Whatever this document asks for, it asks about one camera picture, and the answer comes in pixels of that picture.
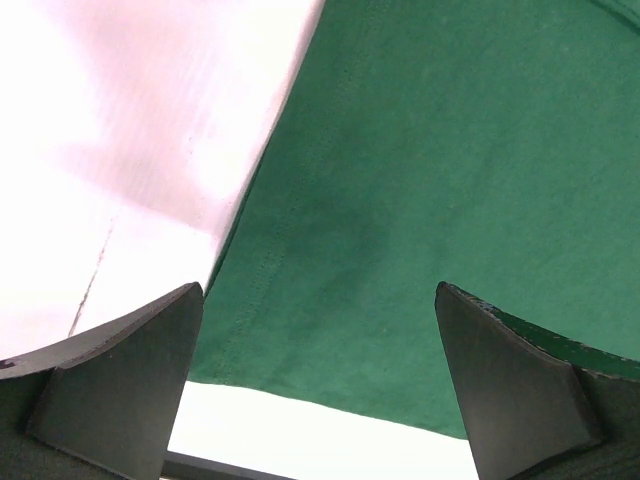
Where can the dark green t shirt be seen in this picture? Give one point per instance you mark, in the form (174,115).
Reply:
(490,144)

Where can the aluminium front rail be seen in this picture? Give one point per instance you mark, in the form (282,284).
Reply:
(449,463)

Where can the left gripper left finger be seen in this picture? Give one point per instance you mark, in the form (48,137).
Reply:
(101,404)

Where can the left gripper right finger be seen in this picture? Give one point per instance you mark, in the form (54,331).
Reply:
(536,404)

